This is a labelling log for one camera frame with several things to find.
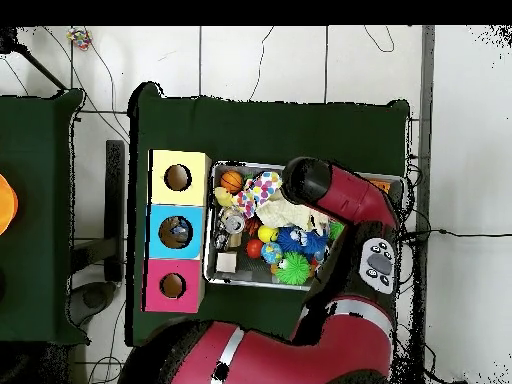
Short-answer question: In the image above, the small yellow duck toy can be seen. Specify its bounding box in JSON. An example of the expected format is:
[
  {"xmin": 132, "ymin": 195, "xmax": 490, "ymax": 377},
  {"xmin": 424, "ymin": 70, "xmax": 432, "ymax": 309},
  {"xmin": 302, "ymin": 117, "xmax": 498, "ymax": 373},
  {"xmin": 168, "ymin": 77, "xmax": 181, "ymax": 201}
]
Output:
[{"xmin": 213, "ymin": 187, "xmax": 238, "ymax": 209}]

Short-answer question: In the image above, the polka dot cloth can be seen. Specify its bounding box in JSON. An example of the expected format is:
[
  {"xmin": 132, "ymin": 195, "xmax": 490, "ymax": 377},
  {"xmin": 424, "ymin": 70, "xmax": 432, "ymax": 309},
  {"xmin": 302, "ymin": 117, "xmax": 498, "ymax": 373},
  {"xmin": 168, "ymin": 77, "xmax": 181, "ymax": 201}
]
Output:
[{"xmin": 233, "ymin": 170, "xmax": 284, "ymax": 220}]

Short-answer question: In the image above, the orange round object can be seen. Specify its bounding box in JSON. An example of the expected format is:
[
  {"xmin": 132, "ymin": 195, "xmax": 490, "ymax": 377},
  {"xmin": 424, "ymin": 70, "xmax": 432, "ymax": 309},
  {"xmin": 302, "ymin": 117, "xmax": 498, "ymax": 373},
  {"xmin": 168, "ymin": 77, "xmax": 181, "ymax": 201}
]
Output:
[{"xmin": 0, "ymin": 174, "xmax": 19, "ymax": 236}]

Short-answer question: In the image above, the blue spiky ball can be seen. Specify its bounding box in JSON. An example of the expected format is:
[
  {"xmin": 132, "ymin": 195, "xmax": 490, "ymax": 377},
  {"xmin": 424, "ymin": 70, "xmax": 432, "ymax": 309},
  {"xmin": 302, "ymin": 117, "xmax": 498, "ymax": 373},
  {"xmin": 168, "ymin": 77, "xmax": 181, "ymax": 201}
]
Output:
[{"xmin": 276, "ymin": 227, "xmax": 328, "ymax": 257}]

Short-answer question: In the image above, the white knitted cloth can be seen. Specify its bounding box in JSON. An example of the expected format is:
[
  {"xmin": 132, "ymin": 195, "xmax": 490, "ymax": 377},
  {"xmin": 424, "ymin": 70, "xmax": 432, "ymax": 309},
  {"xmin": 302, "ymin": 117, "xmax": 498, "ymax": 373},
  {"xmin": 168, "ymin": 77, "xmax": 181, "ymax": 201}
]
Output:
[{"xmin": 255, "ymin": 191, "xmax": 329, "ymax": 237}]

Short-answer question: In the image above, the yellow ball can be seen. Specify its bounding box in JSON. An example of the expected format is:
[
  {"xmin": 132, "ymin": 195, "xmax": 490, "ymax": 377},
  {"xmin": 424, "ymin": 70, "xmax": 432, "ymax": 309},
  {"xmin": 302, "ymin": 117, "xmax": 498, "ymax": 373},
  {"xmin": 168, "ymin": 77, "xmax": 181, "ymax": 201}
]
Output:
[{"xmin": 256, "ymin": 224, "xmax": 278, "ymax": 245}]

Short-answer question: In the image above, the green spiky ball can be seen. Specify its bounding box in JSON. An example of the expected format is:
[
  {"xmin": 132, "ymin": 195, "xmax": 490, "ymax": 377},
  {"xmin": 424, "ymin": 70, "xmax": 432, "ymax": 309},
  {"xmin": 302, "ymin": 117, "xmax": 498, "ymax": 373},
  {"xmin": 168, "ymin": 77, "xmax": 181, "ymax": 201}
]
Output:
[{"xmin": 275, "ymin": 252, "xmax": 312, "ymax": 288}]

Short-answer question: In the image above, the small globe print ball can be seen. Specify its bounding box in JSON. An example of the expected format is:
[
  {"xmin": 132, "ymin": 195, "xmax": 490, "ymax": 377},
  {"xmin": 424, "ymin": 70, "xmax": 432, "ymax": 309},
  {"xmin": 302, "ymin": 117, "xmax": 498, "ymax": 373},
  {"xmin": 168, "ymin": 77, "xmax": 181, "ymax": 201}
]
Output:
[{"xmin": 261, "ymin": 242, "xmax": 285, "ymax": 265}]

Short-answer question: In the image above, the wooden box with three holes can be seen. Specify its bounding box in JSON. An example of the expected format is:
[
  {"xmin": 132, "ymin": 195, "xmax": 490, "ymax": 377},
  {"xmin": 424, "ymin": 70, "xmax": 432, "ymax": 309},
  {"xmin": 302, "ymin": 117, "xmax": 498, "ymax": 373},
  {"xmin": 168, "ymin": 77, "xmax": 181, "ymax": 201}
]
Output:
[{"xmin": 143, "ymin": 149, "xmax": 213, "ymax": 315}]

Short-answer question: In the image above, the clear wire mesh bin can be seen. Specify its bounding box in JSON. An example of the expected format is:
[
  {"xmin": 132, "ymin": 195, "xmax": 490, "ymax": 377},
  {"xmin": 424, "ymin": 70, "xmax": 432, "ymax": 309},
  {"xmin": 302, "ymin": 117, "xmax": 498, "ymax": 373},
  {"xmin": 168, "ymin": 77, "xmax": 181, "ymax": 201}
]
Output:
[{"xmin": 203, "ymin": 162, "xmax": 405, "ymax": 299}]

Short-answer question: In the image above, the small orange basketball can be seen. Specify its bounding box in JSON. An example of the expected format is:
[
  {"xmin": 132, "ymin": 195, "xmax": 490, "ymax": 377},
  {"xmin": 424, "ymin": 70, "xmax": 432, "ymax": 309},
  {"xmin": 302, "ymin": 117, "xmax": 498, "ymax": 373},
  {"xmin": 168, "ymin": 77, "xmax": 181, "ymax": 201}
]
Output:
[{"xmin": 221, "ymin": 170, "xmax": 245, "ymax": 193}]

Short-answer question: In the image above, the green cloth side table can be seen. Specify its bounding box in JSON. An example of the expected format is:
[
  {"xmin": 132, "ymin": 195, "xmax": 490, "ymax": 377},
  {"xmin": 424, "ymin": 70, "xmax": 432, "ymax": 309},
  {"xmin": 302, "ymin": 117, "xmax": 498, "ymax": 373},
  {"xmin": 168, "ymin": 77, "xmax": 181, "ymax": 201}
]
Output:
[{"xmin": 0, "ymin": 87, "xmax": 88, "ymax": 345}]

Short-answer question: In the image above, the small red ball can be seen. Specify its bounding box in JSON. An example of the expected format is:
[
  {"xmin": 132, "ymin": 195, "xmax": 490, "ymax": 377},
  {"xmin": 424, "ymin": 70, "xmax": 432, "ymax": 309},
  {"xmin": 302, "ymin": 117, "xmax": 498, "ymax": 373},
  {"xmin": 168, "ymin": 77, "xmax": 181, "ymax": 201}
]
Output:
[{"xmin": 245, "ymin": 239, "xmax": 265, "ymax": 260}]

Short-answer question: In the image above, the clear plastic bottle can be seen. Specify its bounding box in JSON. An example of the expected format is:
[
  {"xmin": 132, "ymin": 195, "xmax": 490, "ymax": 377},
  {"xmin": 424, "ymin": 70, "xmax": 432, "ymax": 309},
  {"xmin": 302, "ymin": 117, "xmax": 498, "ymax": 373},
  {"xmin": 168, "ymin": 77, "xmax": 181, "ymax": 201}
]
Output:
[{"xmin": 166, "ymin": 223, "xmax": 192, "ymax": 244}]

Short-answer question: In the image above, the crushed silver can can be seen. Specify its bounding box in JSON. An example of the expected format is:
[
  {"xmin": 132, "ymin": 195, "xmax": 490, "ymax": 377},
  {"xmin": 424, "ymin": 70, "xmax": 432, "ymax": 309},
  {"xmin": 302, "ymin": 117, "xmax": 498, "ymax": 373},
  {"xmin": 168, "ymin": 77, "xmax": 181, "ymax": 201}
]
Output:
[{"xmin": 219, "ymin": 207, "xmax": 248, "ymax": 237}]

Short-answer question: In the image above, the small colourful floor toy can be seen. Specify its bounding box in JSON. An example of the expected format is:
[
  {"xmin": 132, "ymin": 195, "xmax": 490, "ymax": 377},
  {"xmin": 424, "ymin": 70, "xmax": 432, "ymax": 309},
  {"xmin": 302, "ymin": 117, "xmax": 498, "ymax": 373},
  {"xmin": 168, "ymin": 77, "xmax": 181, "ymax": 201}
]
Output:
[{"xmin": 67, "ymin": 27, "xmax": 93, "ymax": 51}]

